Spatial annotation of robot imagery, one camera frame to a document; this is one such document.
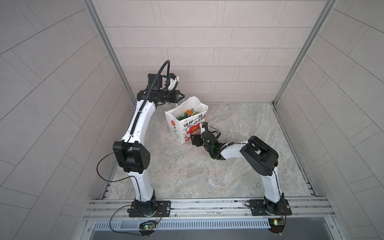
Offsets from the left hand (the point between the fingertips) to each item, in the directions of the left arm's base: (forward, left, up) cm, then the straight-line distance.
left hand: (186, 92), depth 78 cm
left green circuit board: (-56, +15, -27) cm, 64 cm away
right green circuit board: (-55, -43, -31) cm, 76 cm away
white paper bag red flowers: (-14, +3, -15) cm, 21 cm away
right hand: (-9, -4, -29) cm, 30 cm away
